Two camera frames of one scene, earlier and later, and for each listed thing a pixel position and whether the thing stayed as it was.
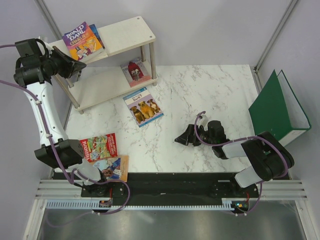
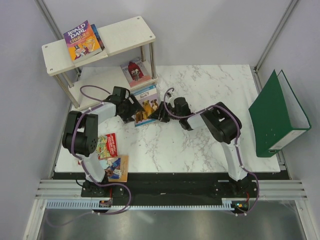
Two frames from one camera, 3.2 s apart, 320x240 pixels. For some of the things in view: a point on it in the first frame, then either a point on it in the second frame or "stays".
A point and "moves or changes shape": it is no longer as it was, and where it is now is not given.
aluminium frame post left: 49,19 stays
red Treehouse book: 100,147 stays
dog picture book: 143,106 moves or changes shape
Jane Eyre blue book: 97,34 stays
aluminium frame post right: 288,10 stays
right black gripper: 188,136 -> 160,113
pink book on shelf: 135,72 stays
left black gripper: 71,66 -> 135,108
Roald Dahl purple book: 81,41 stays
